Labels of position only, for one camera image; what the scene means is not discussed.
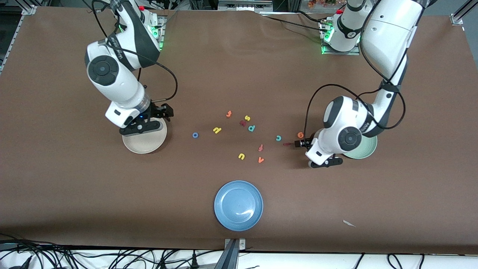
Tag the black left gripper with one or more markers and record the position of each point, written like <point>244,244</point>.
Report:
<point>301,143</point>

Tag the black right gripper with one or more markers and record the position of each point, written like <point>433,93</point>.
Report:
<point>156,111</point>

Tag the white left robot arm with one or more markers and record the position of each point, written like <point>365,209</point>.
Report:
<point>388,37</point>

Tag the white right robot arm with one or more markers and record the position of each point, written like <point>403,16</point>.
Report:
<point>123,89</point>

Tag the beige brown plate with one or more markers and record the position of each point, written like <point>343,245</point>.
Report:
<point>145,144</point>

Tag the green plate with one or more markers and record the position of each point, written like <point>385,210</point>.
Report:
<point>364,149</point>

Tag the blue plate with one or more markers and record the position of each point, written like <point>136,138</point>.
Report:
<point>238,205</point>

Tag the white paper scrap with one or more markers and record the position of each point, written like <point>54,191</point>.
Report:
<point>349,223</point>

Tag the brown paper table cover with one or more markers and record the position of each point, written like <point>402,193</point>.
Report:
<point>74,186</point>

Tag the grey power strip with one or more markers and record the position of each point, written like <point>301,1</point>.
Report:
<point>242,5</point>

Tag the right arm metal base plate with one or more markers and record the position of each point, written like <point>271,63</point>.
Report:
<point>158,22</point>

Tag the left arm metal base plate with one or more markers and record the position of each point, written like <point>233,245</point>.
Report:
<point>336,53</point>

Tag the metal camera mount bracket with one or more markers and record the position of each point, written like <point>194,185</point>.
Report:
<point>231,257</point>

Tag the aluminium frame profile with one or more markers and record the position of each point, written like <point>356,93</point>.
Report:
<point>29,9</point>
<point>457,18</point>

